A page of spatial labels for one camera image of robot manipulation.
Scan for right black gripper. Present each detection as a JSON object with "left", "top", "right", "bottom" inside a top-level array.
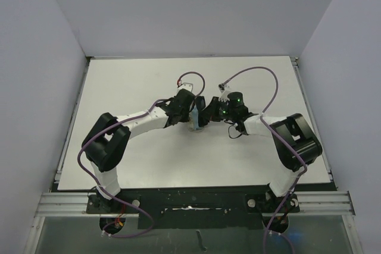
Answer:
[{"left": 199, "top": 97, "right": 236, "bottom": 123}]

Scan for blue cleaning cloth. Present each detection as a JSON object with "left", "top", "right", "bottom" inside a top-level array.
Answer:
[{"left": 190, "top": 107, "right": 200, "bottom": 131}]

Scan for patterned glasses case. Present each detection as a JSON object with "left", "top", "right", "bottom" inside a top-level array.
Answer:
[{"left": 188, "top": 118, "right": 204, "bottom": 133}]

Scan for black sunglasses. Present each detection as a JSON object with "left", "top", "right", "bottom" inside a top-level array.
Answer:
[{"left": 195, "top": 96, "right": 206, "bottom": 111}]

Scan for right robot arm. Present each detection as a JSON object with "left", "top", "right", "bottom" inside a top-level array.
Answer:
[{"left": 195, "top": 92, "right": 323, "bottom": 212}]

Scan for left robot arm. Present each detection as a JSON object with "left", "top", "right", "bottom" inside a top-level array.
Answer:
[{"left": 78, "top": 89, "right": 196, "bottom": 213}]

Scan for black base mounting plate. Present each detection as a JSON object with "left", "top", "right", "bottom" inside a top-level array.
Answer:
[{"left": 86, "top": 186, "right": 300, "bottom": 230}]

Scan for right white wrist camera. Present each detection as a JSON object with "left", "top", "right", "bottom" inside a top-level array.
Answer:
[{"left": 218, "top": 83, "right": 232, "bottom": 102}]

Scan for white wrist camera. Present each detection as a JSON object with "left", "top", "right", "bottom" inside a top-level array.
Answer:
[
  {"left": 177, "top": 80, "right": 193, "bottom": 92},
  {"left": 218, "top": 83, "right": 232, "bottom": 102}
]

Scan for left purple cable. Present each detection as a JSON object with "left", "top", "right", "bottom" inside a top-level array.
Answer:
[{"left": 76, "top": 71, "right": 207, "bottom": 239}]

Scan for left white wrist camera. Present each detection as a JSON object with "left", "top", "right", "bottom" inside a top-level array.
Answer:
[{"left": 177, "top": 80, "right": 193, "bottom": 92}]

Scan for aluminium frame rail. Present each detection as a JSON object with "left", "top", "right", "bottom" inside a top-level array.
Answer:
[{"left": 35, "top": 191, "right": 355, "bottom": 217}]

